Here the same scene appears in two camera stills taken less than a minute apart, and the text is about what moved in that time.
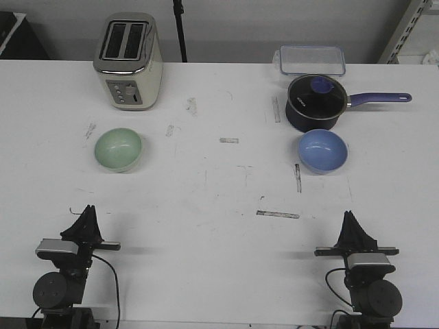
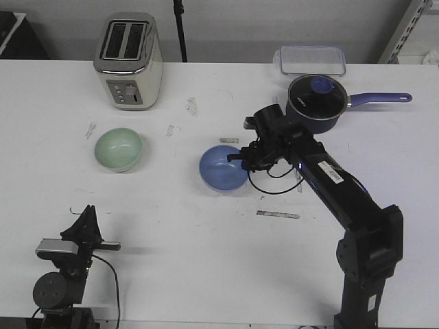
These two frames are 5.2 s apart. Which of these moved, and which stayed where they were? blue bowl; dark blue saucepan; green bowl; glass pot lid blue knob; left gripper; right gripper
Moved: blue bowl; right gripper
Stayed: dark blue saucepan; left gripper; glass pot lid blue knob; green bowl
